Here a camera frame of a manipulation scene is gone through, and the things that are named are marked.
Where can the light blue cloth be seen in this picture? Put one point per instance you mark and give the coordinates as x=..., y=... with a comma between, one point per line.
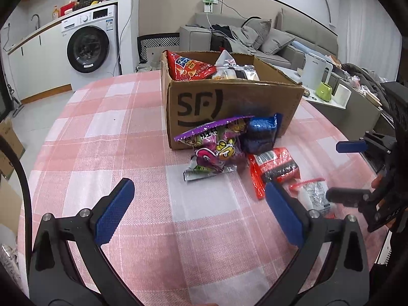
x=301, y=46

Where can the white washing machine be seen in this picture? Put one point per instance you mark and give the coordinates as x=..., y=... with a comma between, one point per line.
x=89, y=47

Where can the blue snack packet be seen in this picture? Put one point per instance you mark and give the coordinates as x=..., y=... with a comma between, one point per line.
x=259, y=132

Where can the grey blanket pile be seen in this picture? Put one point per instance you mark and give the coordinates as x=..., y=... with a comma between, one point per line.
x=366, y=79

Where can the grey sofa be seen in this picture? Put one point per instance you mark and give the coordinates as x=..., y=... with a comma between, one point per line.
x=318, y=38

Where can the white wall socket with charger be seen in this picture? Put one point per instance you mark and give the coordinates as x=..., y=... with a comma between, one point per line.
x=208, y=6

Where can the white coffee table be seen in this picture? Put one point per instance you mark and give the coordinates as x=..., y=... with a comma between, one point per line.
x=360, y=114

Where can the metal faucet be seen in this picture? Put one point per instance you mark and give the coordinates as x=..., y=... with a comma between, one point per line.
x=39, y=22

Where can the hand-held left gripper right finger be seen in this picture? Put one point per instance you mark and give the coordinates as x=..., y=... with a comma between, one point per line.
x=285, y=213

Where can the pink plaid tablecloth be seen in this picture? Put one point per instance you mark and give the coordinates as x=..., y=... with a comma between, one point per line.
x=127, y=140

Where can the white kitchen base cabinet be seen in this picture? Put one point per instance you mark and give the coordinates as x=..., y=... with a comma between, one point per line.
x=38, y=67

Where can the stick vacuum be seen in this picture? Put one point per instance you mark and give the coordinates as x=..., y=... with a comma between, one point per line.
x=17, y=110

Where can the red chip bag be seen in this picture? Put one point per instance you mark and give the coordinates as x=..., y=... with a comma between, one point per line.
x=188, y=68

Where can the red black snack packet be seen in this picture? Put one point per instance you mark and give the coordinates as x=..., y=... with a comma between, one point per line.
x=274, y=165

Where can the large crispy noodle snack bag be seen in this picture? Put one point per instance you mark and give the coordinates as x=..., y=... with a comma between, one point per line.
x=225, y=60

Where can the brown cardboard box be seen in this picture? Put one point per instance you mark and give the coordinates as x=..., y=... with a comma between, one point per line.
x=197, y=108

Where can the black white patterned basket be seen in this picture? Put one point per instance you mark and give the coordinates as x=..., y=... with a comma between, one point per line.
x=159, y=43

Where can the white curtain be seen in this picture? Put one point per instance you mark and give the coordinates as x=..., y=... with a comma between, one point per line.
x=369, y=32

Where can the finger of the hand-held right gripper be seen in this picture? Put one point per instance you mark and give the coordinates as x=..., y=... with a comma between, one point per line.
x=344, y=195
x=350, y=146

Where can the dark jacket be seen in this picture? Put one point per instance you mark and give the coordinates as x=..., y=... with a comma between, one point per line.
x=223, y=33

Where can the light grey pillow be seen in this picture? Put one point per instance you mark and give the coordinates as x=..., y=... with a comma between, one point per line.
x=275, y=42

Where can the dark grey pillow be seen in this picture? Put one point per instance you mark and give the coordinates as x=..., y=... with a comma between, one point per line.
x=256, y=33

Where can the red box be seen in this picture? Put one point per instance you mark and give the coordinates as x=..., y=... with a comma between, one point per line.
x=68, y=9

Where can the white electric kettle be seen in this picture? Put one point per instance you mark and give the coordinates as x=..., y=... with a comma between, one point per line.
x=314, y=73

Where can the flat cardboard box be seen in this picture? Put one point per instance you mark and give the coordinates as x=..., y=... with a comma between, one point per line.
x=11, y=143

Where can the green cup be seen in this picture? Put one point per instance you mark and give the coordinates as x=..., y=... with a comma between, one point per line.
x=323, y=92

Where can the small white red-edged packet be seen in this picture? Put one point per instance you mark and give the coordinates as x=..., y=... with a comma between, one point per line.
x=314, y=194

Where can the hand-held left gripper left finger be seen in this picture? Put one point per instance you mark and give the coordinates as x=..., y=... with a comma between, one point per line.
x=116, y=210

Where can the orange bottle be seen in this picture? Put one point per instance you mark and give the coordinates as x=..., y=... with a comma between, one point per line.
x=55, y=13

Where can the white cylindrical cup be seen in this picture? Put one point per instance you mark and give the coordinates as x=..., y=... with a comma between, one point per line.
x=342, y=95

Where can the person's right hand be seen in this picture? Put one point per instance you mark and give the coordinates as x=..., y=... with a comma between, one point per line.
x=376, y=182

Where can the purple snack packet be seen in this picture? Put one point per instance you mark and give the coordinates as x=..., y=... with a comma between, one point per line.
x=210, y=146

